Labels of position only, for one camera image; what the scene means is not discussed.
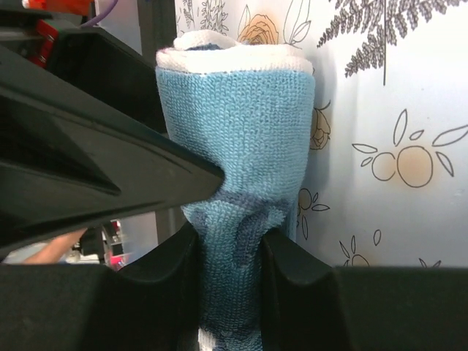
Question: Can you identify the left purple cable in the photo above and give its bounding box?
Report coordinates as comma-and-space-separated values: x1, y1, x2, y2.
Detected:
78, 0, 121, 29

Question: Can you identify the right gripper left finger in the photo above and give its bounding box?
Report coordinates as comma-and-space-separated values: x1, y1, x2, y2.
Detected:
1, 224, 199, 350

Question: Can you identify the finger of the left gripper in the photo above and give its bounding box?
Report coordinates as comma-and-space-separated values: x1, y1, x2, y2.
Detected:
1, 48, 224, 254

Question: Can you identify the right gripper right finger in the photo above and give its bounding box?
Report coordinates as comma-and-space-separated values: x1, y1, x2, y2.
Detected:
261, 230, 467, 351

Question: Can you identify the blue towel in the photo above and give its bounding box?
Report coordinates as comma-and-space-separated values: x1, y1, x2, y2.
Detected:
156, 30, 315, 350

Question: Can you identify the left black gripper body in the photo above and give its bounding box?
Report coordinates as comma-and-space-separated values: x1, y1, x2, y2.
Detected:
1, 7, 167, 134

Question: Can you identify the floral table mat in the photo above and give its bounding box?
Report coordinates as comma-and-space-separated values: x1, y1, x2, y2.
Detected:
175, 1, 467, 268

